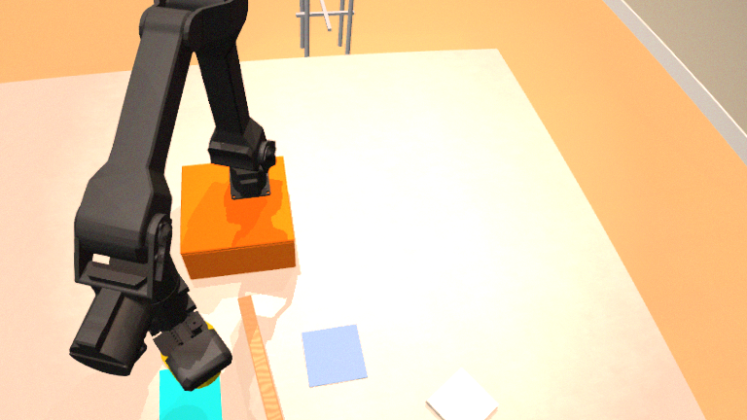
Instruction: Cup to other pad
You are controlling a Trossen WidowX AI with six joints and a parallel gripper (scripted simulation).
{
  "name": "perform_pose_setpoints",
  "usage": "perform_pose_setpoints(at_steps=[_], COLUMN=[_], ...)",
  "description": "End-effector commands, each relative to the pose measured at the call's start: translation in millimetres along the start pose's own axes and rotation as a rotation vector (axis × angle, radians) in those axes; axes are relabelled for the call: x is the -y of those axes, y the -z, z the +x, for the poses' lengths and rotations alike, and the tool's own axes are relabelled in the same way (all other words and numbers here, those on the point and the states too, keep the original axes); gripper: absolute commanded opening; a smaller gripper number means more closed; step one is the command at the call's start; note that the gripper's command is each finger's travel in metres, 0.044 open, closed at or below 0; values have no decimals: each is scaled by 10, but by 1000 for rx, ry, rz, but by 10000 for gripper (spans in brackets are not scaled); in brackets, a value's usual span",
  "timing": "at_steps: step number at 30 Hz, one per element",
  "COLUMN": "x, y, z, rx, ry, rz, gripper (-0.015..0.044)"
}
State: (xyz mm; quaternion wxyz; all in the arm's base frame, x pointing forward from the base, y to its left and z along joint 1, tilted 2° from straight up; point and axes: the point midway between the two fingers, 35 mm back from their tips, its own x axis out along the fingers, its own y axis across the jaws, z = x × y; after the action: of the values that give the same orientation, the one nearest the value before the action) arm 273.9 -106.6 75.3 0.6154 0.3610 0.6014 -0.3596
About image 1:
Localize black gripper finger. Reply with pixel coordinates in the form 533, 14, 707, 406
153, 310, 208, 357

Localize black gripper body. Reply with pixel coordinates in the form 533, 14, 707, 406
151, 271, 232, 392

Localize yellow cup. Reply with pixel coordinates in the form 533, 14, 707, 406
160, 322, 221, 389

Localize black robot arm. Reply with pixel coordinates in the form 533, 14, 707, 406
69, 0, 277, 376

